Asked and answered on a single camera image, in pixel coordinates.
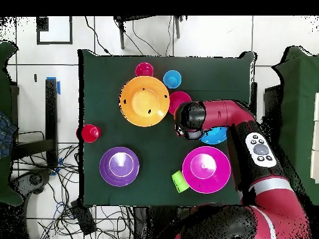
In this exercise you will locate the large orange bowl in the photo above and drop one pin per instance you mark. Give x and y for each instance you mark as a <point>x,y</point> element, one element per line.
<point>144,102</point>

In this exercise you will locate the small crimson pink bowl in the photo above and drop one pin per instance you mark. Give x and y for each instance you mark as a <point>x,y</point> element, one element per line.
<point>178,98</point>

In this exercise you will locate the green cup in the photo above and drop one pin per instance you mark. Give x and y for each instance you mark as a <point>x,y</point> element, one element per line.
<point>180,181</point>

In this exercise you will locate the blue bowl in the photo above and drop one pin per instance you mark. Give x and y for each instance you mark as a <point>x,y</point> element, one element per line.
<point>215,137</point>

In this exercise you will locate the large magenta bowl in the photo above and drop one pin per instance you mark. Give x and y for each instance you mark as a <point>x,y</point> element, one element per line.
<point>206,166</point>

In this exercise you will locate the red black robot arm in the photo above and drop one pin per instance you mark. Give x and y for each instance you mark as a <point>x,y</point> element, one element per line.
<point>261,149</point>

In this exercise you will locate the dark green tablecloth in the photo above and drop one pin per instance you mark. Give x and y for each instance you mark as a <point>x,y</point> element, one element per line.
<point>112,139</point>

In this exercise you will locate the blue cup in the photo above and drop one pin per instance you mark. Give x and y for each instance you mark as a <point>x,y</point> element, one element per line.
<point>172,79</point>

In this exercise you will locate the purple bowl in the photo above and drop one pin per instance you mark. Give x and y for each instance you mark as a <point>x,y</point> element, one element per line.
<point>117,174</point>

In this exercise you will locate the crimson pink cup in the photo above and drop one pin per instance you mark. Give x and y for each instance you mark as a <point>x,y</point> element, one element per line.
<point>144,69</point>

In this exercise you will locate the red cup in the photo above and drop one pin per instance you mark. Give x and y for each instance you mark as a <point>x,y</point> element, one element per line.
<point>89,133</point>

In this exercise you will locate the dark metal legged stand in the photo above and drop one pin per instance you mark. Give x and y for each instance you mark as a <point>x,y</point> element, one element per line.
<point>122,37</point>

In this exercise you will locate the blue tape strip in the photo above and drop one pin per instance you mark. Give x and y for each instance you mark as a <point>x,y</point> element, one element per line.
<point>58,88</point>

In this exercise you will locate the black metal bar stand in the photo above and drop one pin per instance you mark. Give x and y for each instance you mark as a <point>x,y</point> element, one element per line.
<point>51,112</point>

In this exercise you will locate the black power strip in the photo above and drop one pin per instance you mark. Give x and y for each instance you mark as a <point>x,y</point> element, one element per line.
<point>83,219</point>

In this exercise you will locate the black office chair base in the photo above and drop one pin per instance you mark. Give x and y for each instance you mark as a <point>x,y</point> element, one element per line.
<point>35,179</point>

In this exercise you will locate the small dark floor object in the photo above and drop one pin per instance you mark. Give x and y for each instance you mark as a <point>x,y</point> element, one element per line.
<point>35,77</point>

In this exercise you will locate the green cloth covered table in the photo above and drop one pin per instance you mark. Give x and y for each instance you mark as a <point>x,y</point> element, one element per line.
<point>299,112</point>
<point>3,99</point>

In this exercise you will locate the blue denim fabric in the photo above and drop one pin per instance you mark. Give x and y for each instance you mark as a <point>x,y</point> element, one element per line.
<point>6,134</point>

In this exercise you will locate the white box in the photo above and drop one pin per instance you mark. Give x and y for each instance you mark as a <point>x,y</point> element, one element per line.
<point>315,137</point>

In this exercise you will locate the grey square floor frame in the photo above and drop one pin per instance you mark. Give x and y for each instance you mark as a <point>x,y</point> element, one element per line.
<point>42,25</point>

